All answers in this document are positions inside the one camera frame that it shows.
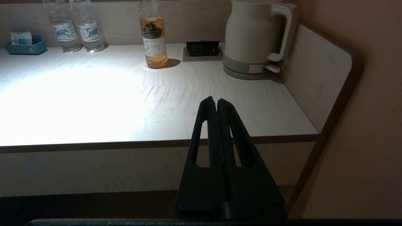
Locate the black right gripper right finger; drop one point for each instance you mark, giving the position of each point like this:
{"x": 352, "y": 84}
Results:
{"x": 251, "y": 188}

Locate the clear water bottle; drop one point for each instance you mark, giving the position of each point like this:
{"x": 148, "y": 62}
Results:
{"x": 89, "y": 31}
{"x": 64, "y": 31}

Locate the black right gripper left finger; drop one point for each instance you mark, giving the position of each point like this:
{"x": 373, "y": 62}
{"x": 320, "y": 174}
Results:
{"x": 201, "y": 191}

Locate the cream electric kettle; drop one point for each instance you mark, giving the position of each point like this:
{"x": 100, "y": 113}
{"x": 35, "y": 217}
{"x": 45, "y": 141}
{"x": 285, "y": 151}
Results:
{"x": 251, "y": 31}

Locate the black recessed power socket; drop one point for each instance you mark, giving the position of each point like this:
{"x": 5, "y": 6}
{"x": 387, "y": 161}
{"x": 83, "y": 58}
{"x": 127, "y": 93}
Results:
{"x": 202, "y": 48}

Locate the white tea sachet packet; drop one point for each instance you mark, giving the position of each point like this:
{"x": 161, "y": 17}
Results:
{"x": 21, "y": 37}

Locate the grey kettle base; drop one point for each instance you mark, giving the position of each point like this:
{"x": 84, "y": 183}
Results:
{"x": 241, "y": 74}

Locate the plastic bottle with orange tea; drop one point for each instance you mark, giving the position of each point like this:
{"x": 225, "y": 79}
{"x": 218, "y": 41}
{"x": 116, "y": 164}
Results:
{"x": 154, "y": 40}

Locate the small blue-grey tray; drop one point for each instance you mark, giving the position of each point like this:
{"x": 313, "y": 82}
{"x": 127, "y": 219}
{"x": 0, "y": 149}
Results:
{"x": 25, "y": 48}

